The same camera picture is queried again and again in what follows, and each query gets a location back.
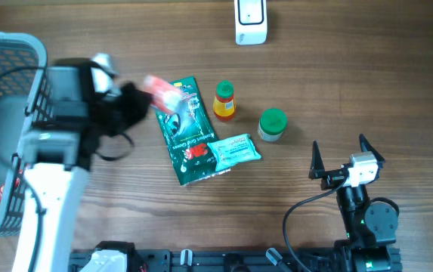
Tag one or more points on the red white small box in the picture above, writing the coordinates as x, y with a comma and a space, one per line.
165, 96

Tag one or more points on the white barcode scanner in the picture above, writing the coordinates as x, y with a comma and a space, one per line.
251, 22

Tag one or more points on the green lid white jar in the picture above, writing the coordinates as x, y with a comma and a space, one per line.
272, 124

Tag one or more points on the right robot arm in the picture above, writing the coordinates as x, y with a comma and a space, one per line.
371, 224

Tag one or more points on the green 3M gloves packet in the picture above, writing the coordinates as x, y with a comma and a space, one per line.
187, 133

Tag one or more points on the teal wet wipes pack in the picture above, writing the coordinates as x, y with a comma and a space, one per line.
232, 151

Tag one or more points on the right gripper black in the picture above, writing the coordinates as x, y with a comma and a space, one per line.
332, 177

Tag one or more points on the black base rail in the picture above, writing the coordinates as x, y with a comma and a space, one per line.
315, 259

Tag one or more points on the red sauce bottle green cap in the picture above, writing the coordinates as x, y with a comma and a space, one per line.
224, 105

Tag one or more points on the grey mesh shopping basket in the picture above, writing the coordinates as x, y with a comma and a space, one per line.
24, 91

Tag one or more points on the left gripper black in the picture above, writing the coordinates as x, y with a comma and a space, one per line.
130, 93

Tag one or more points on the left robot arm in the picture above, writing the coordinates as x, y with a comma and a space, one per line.
85, 104

